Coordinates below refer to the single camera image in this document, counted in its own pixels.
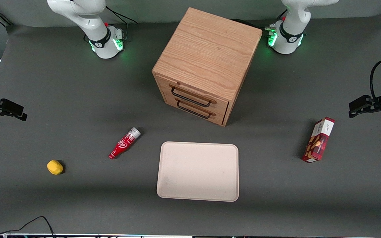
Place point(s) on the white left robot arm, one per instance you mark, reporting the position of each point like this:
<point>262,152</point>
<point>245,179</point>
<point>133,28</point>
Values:
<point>288,39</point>

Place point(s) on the red cola bottle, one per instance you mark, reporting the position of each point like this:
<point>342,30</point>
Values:
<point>122,145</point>

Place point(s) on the red cookie box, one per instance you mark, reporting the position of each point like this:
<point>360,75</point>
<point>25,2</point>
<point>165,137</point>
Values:
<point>319,140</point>

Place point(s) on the beige rectangular plastic tray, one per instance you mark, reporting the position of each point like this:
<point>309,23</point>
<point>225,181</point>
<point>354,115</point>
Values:
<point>198,172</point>

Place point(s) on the oak wooden drawer cabinet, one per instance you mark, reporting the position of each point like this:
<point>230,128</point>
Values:
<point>207,49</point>

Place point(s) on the yellow lemon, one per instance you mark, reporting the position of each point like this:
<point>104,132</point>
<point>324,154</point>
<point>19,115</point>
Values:
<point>55,167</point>

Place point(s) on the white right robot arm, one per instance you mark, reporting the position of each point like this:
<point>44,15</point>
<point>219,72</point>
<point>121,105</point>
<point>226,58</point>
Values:
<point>104,43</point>

